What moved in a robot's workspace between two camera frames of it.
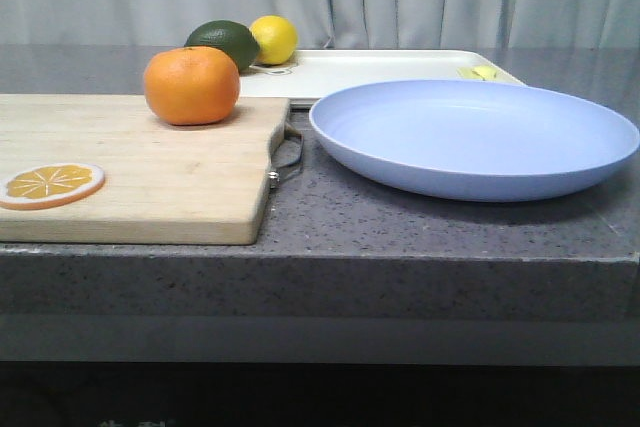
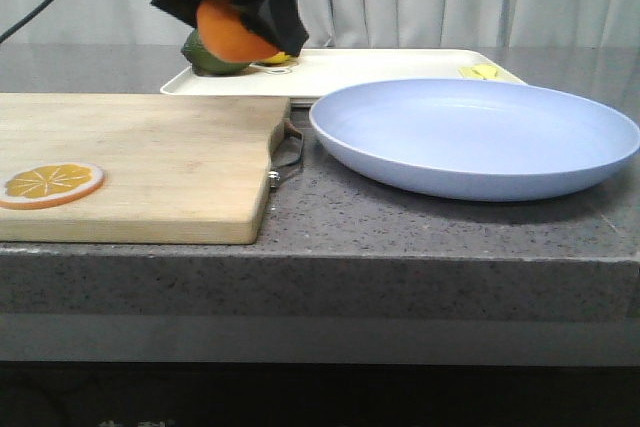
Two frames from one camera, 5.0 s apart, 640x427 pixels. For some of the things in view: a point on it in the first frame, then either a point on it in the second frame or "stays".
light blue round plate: (472, 140) stays
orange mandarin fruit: (191, 86) → (227, 35)
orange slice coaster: (49, 185) stays
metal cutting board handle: (274, 176) stays
